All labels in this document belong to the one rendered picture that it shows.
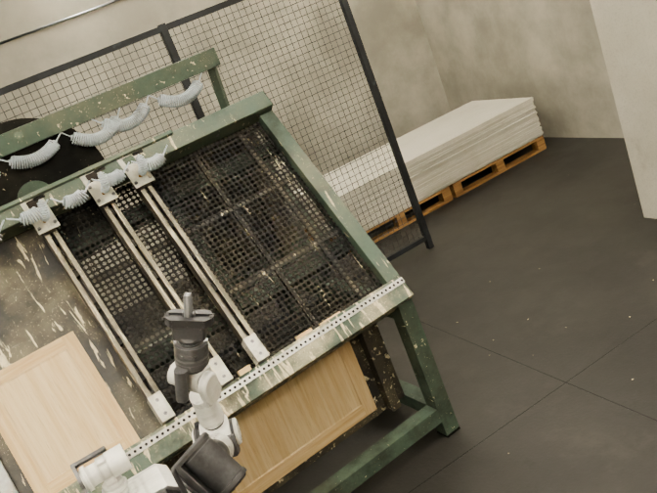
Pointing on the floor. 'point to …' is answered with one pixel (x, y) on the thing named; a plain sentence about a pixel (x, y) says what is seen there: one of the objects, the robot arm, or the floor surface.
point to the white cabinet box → (634, 84)
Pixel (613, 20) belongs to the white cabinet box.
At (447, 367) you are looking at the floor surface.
